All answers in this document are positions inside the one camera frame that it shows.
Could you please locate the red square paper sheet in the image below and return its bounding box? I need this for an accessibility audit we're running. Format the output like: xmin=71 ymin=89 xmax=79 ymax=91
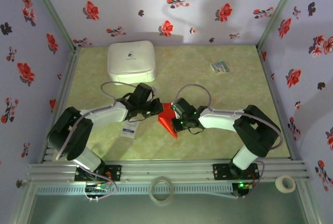
xmin=158 ymin=102 xmax=179 ymax=140

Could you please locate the white blue plastic sachet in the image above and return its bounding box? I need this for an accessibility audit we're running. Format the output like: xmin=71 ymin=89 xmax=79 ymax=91
xmin=121 ymin=122 xmax=138 ymax=139

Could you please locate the white zip pouch case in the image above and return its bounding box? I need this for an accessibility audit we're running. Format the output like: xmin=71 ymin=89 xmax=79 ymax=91
xmin=107 ymin=40 xmax=157 ymax=86

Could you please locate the teal orange printed packet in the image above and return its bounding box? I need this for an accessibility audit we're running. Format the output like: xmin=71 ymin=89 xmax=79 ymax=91
xmin=210 ymin=60 xmax=232 ymax=75

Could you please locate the small circuit board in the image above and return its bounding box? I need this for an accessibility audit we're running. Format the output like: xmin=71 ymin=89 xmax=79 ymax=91
xmin=238 ymin=181 xmax=254 ymax=191
xmin=85 ymin=183 xmax=110 ymax=195

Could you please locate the white tape roll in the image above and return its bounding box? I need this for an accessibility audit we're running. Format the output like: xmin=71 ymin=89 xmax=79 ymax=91
xmin=275 ymin=175 xmax=297 ymax=193

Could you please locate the lilac right arm cable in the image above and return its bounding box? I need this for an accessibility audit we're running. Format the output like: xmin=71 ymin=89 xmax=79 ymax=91
xmin=175 ymin=84 xmax=283 ymax=200

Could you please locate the lilac arm cable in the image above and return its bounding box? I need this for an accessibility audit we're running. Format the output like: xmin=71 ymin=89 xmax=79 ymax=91
xmin=56 ymin=81 xmax=138 ymax=202
xmin=175 ymin=84 xmax=283 ymax=200

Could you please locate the aluminium table edge rail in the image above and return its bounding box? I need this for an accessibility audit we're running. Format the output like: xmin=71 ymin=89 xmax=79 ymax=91
xmin=27 ymin=159 xmax=312 ymax=183

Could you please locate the lilac left arm cable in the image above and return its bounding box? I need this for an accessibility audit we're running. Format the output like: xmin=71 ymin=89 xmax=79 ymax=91
xmin=56 ymin=81 xmax=138 ymax=202

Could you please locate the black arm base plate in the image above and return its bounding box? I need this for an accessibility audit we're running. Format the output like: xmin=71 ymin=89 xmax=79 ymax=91
xmin=212 ymin=163 xmax=260 ymax=182
xmin=74 ymin=165 xmax=122 ymax=182

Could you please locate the grey slotted cable duct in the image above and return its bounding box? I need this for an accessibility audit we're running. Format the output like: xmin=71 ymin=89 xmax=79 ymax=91
xmin=35 ymin=184 xmax=234 ymax=195

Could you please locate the clear tape ring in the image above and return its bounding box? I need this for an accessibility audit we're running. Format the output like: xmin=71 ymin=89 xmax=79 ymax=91
xmin=149 ymin=176 xmax=175 ymax=206

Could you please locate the aluminium side rail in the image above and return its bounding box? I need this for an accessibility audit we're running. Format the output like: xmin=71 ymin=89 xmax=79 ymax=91
xmin=256 ymin=44 xmax=297 ymax=161
xmin=39 ymin=46 xmax=81 ymax=164

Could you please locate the aluminium corner post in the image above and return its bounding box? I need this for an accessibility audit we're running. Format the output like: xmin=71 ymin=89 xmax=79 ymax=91
xmin=25 ymin=0 xmax=82 ymax=53
xmin=256 ymin=0 xmax=305 ymax=51

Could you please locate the aluminium frame leg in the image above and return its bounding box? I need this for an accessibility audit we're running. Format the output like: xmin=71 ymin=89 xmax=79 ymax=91
xmin=10 ymin=182 xmax=37 ymax=224
xmin=296 ymin=181 xmax=322 ymax=224

